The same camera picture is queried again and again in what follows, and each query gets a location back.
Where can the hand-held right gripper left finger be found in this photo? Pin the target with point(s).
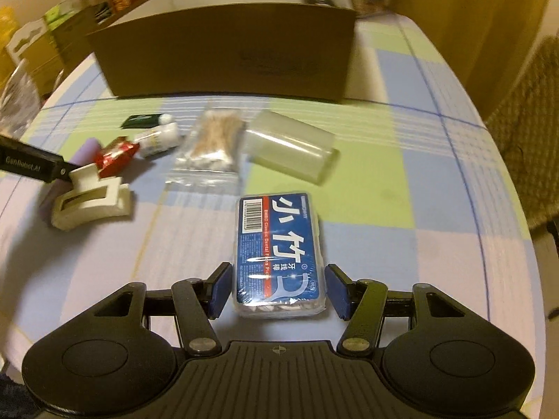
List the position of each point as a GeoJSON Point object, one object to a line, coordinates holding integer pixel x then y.
{"type": "Point", "coordinates": [219, 290]}

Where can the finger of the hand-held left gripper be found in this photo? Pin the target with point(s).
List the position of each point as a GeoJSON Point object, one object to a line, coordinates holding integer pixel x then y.
{"type": "Point", "coordinates": [30, 161]}

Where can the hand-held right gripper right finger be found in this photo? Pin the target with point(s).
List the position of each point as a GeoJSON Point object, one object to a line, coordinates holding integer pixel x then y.
{"type": "Point", "coordinates": [338, 290]}

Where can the purple tube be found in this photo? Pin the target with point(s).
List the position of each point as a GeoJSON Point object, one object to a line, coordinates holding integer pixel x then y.
{"type": "Point", "coordinates": [86, 152]}

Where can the blue dental floss pick box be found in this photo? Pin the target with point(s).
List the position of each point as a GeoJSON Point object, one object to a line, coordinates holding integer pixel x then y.
{"type": "Point", "coordinates": [279, 248]}

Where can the cream hair claw clip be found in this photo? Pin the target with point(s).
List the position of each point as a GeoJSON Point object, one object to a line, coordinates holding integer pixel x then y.
{"type": "Point", "coordinates": [94, 203]}

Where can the red foil packet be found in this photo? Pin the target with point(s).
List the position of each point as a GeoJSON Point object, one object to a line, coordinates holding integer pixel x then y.
{"type": "Point", "coordinates": [117, 156]}

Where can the dark green small tube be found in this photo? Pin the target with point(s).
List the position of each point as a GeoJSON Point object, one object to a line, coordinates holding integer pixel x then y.
{"type": "Point", "coordinates": [142, 120]}

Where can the small white bottle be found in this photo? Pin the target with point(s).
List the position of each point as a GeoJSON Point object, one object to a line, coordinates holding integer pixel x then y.
{"type": "Point", "coordinates": [159, 139]}

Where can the zip bag of cotton swabs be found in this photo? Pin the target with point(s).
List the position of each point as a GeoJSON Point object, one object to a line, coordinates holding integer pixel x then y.
{"type": "Point", "coordinates": [209, 144]}

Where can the frosted plastic cup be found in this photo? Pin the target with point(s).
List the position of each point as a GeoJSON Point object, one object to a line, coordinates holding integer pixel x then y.
{"type": "Point", "coordinates": [290, 146]}

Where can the brown cardboard box white inside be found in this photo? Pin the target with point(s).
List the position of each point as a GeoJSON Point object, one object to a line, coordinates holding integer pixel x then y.
{"type": "Point", "coordinates": [227, 52]}

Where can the desktop with plaid tablecloth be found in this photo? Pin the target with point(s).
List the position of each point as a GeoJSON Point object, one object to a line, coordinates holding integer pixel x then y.
{"type": "Point", "coordinates": [393, 209]}

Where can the clear plastic bag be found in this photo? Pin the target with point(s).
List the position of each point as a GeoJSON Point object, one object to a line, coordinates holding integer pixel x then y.
{"type": "Point", "coordinates": [17, 100]}

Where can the brown cardboard boxes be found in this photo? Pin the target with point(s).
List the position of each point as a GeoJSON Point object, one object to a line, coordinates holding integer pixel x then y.
{"type": "Point", "coordinates": [72, 48]}

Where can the small green boxes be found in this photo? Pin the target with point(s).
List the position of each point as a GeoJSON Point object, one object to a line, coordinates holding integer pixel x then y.
{"type": "Point", "coordinates": [65, 15]}

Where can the chair with quilted cushion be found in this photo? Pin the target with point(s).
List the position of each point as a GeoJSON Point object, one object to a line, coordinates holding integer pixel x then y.
{"type": "Point", "coordinates": [524, 109]}

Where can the yellow curtain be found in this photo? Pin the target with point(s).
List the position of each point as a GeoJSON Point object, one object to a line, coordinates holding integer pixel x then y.
{"type": "Point", "coordinates": [471, 4]}

